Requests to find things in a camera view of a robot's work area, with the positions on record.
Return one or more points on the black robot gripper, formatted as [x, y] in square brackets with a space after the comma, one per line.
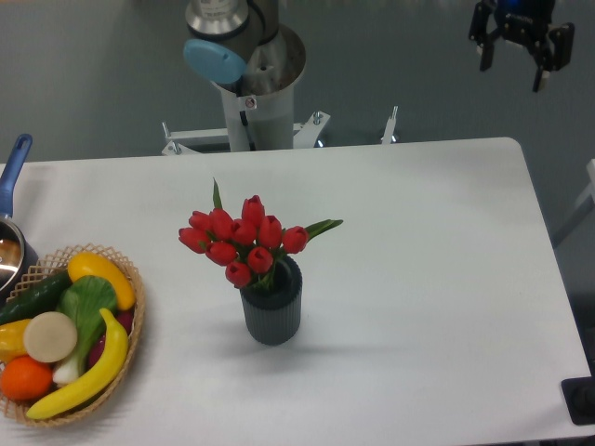
[524, 23]

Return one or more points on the red tulip bouquet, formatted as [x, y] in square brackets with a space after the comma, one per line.
[248, 247]

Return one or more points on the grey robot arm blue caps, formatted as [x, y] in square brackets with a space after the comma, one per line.
[242, 47]

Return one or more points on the dark grey ribbed vase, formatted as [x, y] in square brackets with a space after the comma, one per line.
[273, 318]

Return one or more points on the black device at table edge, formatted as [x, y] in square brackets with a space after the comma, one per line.
[579, 398]

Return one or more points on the purple red vegetable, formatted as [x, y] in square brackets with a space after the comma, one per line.
[125, 318]

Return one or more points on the yellow squash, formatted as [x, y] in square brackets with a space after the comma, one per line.
[91, 264]

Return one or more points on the green bok choy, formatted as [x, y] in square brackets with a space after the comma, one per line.
[81, 303]

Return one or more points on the woven wicker basket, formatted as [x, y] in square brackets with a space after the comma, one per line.
[48, 266]

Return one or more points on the yellow banana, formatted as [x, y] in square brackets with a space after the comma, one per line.
[94, 380]

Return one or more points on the green cucumber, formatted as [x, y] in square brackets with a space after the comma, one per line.
[42, 296]

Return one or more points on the beige round disc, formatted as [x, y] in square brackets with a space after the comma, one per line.
[50, 337]

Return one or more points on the yellow bell pepper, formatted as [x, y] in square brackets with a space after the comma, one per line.
[11, 340]

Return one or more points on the orange fruit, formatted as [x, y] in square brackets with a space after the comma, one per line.
[26, 379]

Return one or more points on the white frame at right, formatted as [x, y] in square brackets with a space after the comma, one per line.
[582, 207]

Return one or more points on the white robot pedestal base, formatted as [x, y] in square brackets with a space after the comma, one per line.
[253, 123]

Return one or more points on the blue handled saucepan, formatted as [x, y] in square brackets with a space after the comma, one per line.
[17, 255]

